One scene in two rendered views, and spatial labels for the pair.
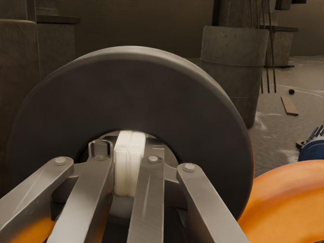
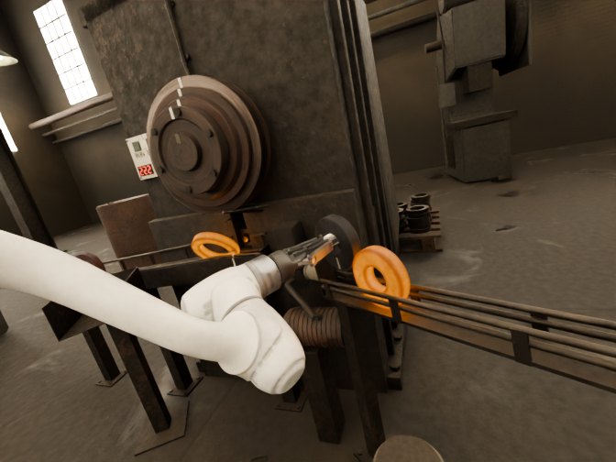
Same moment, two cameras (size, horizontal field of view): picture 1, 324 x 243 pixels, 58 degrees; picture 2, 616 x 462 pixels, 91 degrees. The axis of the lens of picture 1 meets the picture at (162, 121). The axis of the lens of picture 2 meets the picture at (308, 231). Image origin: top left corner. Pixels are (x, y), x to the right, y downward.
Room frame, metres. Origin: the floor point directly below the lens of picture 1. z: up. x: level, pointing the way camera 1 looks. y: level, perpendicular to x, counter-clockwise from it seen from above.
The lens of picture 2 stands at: (-0.30, -0.61, 1.06)
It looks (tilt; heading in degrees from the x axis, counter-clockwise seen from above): 16 degrees down; 58
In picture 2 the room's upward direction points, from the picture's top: 13 degrees counter-clockwise
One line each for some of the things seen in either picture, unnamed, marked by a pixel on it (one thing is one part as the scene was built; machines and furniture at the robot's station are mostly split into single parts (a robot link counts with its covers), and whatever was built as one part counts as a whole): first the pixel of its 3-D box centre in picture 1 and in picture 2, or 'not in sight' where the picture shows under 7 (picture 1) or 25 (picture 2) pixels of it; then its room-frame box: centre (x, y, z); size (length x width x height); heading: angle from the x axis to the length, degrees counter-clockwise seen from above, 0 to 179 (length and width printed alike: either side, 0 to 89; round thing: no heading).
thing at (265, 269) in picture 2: not in sight; (262, 275); (-0.06, 0.01, 0.79); 0.09 x 0.06 x 0.09; 91
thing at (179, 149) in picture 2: not in sight; (188, 151); (-0.02, 0.46, 1.11); 0.28 x 0.06 x 0.28; 125
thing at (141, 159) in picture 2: not in sight; (156, 154); (-0.05, 0.86, 1.15); 0.26 x 0.02 x 0.18; 125
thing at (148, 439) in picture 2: not in sight; (129, 362); (-0.42, 0.78, 0.36); 0.26 x 0.20 x 0.72; 160
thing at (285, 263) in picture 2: not in sight; (288, 262); (0.02, 0.02, 0.80); 0.09 x 0.08 x 0.07; 1
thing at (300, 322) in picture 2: not in sight; (329, 375); (0.14, 0.17, 0.27); 0.22 x 0.13 x 0.53; 125
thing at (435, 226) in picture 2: not in sight; (372, 218); (1.78, 1.49, 0.22); 1.20 x 0.81 x 0.44; 123
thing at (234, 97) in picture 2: not in sight; (206, 148); (0.06, 0.52, 1.11); 0.47 x 0.06 x 0.47; 125
